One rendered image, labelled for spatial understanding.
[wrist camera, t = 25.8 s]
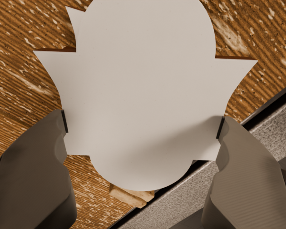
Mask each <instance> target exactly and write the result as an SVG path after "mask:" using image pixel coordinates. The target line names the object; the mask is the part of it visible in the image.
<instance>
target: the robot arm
mask: <svg viewBox="0 0 286 229"><path fill-rule="evenodd" d="M66 133H68V126H67V121H66V117H65V113H64V110H59V109H56V110H53V111H52V112H51V113H49V114H48V115H46V116H45V117H44V118H43V119H41V120H40V121H39V122H37V123H36V124H34V125H33V126H32V127H30V128H29V129H28V130H26V131H25V132H24V133H23V134H22V135H21V136H19V137H18V138H17V139H16V140H15V141H14V142H13V143H12V144H11V145H10V146H9V147H8V148H7V150H6V151H5V152H4V153H3V154H2V155H1V156H0V229H69V228H70V227H71V226H72V225H73V224H74V223H75V221H76V219H77V207H76V201H75V195H74V190H73V186H72V182H71V178H70V175H69V170H68V168H67V167H65V166H64V165H63V163H64V161H65V159H66V158H67V151H66V147H65V143H64V137H65V135H66ZM216 139H218V141H219V143H220V145H221V146H220V149H219V151H218V154H217V158H216V164H217V166H218V169H219V172H217V173H215V175H214V177H213V179H212V183H211V186H210V188H209V191H208V194H207V197H206V200H205V204H204V208H203V213H202V219H201V221H202V225H203V227H204V229H286V170H284V169H282V167H281V166H280V165H279V163H278V162H277V160H276V159H275V158H274V157H273V155H272V154H271V153H270V152H269V151H268V149H267V148H266V147H265V146H264V145H263V144H262V143H261V142H260V141H259V140H258V139H256V138H255V137H254V136H253V135H252V134H251V133H250V132H248V131H247V130H246V129H245V128H244V127H243V126H241V125H240V124H239V123H238V122H237V121H236V120H234V119H233V118H232V117H230V116H222V119H221V122H220V125H219V128H218V131H217V136H216Z"/></svg>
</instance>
